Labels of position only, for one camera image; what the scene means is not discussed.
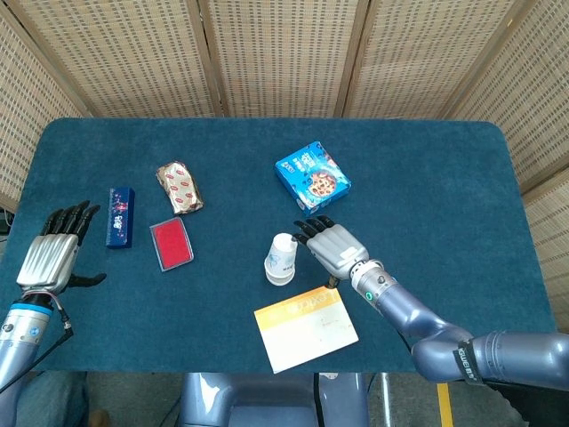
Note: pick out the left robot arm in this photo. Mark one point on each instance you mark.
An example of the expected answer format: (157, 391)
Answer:
(18, 333)

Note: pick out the paper cup blue flower print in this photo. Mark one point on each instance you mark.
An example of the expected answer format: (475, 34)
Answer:
(282, 251)

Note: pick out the blue-grey robot torso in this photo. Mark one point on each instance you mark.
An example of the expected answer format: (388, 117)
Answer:
(271, 400)

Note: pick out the dark blue long box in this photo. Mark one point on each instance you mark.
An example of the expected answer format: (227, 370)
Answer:
(120, 218)

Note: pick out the red pad clear case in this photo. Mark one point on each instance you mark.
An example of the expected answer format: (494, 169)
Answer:
(171, 244)

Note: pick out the teal table cloth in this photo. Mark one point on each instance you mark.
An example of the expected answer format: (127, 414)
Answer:
(422, 200)

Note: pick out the blue cookie box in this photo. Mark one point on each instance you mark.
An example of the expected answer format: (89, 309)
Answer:
(311, 178)

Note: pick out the woven wooden folding screen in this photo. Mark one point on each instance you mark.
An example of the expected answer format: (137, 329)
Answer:
(284, 53)

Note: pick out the gold foil snack packet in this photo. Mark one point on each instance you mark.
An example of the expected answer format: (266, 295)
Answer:
(180, 189)

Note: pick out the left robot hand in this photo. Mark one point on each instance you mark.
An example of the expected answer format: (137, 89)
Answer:
(46, 262)

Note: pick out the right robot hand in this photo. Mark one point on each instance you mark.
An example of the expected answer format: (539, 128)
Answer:
(335, 247)

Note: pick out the yellow white Lexicon notebook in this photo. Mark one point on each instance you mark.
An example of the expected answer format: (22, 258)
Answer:
(306, 333)

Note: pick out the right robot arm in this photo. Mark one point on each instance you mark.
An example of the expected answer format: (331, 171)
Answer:
(422, 324)

